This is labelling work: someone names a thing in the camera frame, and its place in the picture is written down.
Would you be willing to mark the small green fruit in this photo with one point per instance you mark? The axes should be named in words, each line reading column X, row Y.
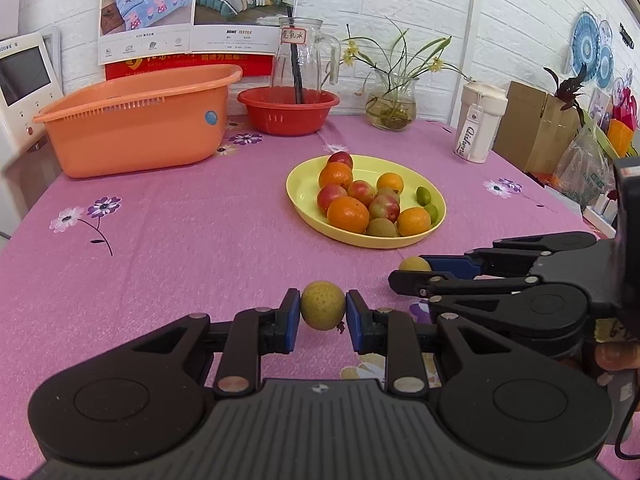
column 431, row 211
column 423, row 195

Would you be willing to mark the red plastic colander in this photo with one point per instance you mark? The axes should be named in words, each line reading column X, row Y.
column 285, row 117

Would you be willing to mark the pink floral tablecloth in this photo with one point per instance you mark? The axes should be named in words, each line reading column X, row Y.
column 175, row 260

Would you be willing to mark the orange plastic basin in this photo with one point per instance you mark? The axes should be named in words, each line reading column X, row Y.
column 130, row 140

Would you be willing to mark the white small boxes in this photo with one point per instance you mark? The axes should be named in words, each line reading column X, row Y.
column 600, row 212

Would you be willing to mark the cream white bottle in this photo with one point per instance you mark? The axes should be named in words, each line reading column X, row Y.
column 480, row 130

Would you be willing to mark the glass pitcher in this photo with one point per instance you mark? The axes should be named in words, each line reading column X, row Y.
column 310, row 70

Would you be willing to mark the orange paper bag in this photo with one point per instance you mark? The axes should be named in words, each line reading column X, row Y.
column 622, row 136

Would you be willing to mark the white appliance with screen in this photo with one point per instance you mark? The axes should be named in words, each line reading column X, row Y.
column 20, row 110

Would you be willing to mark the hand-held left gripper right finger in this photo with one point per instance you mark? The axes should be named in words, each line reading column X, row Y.
column 354, row 322

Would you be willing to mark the brown-green kiwi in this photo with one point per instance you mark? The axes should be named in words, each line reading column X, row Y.
column 381, row 228

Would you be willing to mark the orange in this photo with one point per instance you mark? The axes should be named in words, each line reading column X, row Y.
column 336, row 176
column 413, row 221
column 348, row 213
column 390, row 181

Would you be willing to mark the person's right hand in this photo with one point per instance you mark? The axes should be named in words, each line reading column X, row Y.
column 617, row 357

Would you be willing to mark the dark red leafy plant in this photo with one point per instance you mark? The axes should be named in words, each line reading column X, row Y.
column 567, row 87

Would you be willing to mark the glass vase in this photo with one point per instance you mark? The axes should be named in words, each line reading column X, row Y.
column 392, row 110

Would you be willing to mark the yellow plate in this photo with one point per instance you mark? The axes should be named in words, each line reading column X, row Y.
column 305, row 185

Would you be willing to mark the small blue decorative plate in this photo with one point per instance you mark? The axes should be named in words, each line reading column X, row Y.
column 605, row 57

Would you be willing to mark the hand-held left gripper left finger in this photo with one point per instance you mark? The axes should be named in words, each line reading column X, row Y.
column 290, row 322

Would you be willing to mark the cardboard box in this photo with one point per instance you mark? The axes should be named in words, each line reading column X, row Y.
column 525, row 125

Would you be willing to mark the bedding wall poster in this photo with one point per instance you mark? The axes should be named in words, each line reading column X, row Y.
column 150, row 10

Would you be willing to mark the black chopstick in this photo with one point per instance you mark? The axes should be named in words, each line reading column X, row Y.
column 294, row 60
column 298, row 67

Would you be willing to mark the green plant with yellow flowers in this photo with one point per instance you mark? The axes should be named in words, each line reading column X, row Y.
column 400, row 55

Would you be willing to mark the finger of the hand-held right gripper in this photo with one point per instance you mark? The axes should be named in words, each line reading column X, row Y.
column 415, row 282
column 447, row 266

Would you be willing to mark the yellow-green pear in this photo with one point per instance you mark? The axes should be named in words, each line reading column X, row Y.
column 414, row 263
column 322, row 305

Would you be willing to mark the large blue decorative plate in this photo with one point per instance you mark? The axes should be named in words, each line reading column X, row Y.
column 584, row 40

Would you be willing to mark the clear plastic bag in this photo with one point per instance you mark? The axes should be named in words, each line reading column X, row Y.
column 582, row 170

